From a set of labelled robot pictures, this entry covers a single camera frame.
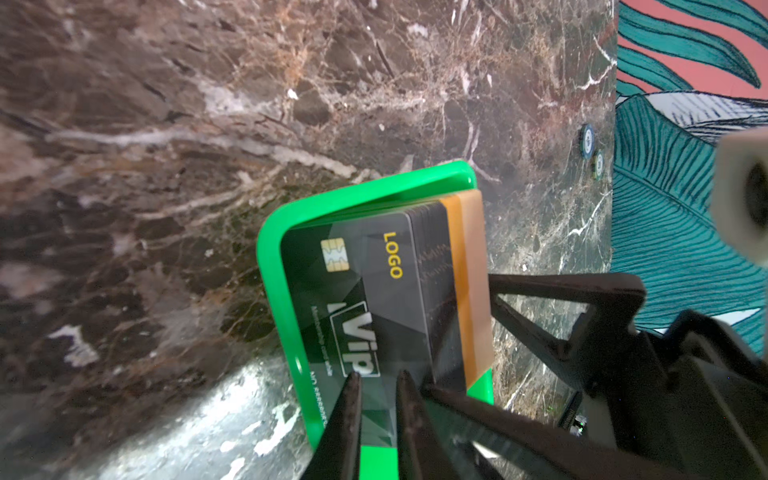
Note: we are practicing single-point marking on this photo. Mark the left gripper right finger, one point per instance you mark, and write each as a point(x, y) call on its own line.
point(419, 452)

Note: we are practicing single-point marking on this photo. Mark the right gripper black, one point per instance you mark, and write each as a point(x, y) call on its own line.
point(690, 396)

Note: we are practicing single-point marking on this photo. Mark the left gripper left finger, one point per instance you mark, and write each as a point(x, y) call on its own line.
point(338, 453)

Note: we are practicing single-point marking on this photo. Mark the green plastic tray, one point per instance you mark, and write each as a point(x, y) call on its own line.
point(395, 193)

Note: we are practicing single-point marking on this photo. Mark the stack of credit cards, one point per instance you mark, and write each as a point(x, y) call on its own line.
point(451, 255)

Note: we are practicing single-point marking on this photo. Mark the round sticker near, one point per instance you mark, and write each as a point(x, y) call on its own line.
point(598, 164)

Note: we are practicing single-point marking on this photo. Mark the round sticker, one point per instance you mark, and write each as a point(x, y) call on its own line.
point(598, 164)
point(587, 141)

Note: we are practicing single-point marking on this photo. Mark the round sticker far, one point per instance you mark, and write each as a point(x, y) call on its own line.
point(587, 141)

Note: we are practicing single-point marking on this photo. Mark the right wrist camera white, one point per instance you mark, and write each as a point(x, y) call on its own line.
point(739, 196)

